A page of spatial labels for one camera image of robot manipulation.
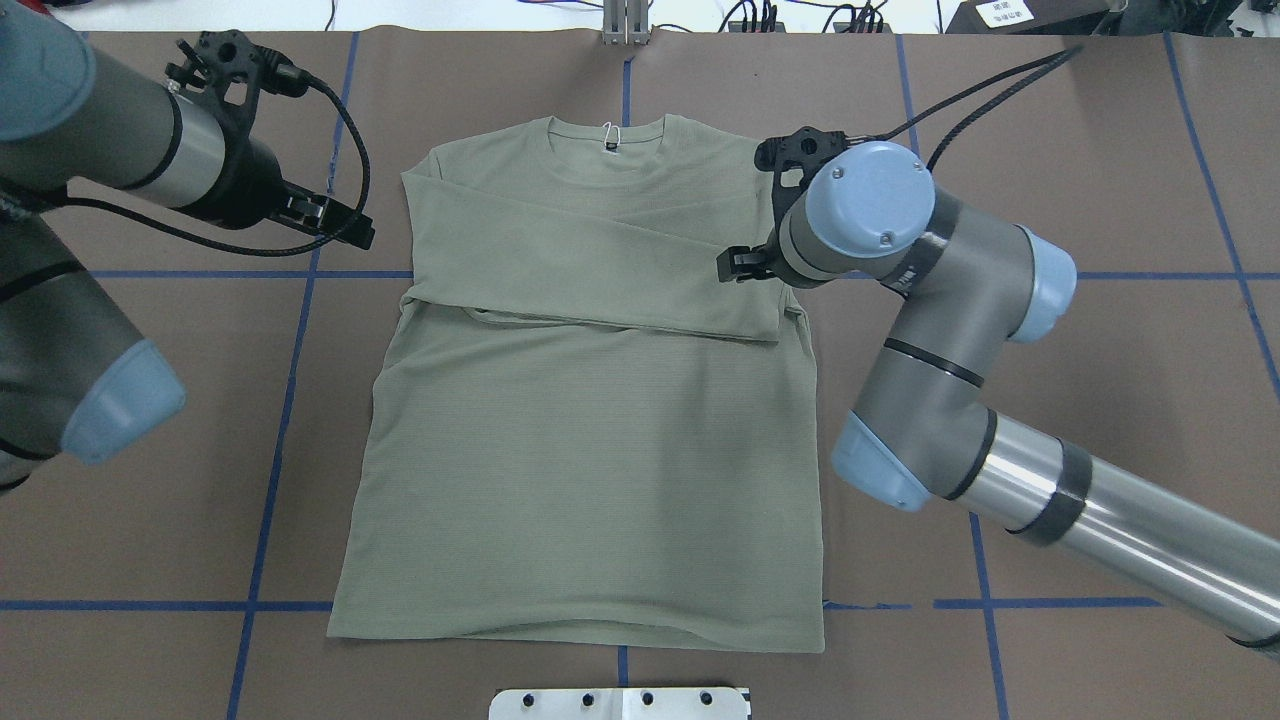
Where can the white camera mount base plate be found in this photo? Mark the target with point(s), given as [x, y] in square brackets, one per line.
[714, 702]

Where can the olive green long-sleeve shirt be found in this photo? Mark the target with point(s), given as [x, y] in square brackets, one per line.
[579, 434]

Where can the black box with white label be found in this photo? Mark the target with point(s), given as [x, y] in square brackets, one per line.
[1050, 18]

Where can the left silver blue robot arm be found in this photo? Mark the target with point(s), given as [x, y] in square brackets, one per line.
[86, 132]

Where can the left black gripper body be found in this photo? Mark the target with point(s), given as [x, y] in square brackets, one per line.
[247, 187]

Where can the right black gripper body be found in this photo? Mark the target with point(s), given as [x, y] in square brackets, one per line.
[743, 263]

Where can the aluminium frame post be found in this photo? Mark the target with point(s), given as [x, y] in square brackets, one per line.
[626, 22]

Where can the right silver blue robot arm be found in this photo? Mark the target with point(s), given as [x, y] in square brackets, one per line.
[970, 285]

